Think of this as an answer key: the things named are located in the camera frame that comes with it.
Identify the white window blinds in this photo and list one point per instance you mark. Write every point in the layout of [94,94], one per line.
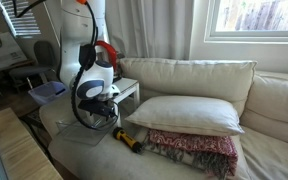
[20,20]

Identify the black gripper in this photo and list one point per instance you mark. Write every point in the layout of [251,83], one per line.
[94,107]

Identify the red patterned fringed throw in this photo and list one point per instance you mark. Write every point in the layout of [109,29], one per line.
[197,143]

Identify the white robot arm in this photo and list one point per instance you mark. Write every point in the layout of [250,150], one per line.
[80,20]

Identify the small white wooden chair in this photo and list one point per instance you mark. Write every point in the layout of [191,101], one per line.
[127,88]

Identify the cream sofa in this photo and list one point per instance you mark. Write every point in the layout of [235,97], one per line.
[117,163]

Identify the light wooden table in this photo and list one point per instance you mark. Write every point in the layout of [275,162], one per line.
[20,150]

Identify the white curtain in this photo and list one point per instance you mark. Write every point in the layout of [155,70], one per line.
[144,26]

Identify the white framed window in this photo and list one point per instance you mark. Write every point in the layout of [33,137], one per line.
[257,20]

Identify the white paper bag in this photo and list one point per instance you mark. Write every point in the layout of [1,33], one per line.
[7,53]

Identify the cream sofa back cushion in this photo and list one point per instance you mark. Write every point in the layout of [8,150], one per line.
[190,78]
[277,103]

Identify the blue plastic bin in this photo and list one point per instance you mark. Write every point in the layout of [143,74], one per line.
[47,91]

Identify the cream loose pillow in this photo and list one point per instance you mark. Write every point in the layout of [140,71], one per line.
[187,115]

